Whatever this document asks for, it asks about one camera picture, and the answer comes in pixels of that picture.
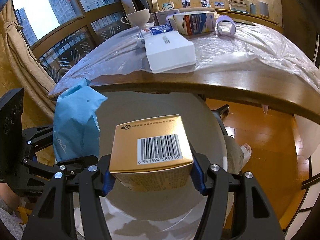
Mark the blue plastic bag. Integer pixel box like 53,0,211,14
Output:
53,79,107,162

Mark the gold medicine box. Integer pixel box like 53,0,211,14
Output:
109,114,194,192

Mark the blue Tempo tissue pack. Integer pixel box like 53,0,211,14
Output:
139,24,173,39

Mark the blue white milk carton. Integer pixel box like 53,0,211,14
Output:
167,11,215,36

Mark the white round trash bin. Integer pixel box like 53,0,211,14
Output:
97,92,228,239

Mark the person's foot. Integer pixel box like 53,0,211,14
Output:
240,144,252,166

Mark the beige curtain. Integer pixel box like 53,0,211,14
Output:
1,0,55,120

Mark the white teacup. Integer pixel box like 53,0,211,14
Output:
120,9,150,28

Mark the wooden shelf ledge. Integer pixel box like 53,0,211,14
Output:
215,9,280,26

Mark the grey white medicine box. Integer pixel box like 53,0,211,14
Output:
151,9,180,26

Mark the stack of books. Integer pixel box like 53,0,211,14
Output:
229,0,250,13

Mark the light blue cup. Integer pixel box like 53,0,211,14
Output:
249,3,257,15

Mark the grey cylinder speaker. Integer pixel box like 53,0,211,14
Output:
259,1,269,18

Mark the dark wooden cabinet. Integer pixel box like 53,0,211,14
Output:
281,0,319,68

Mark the photo on wall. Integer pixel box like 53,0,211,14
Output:
162,2,175,11
200,0,211,8
214,2,225,8
181,0,191,8

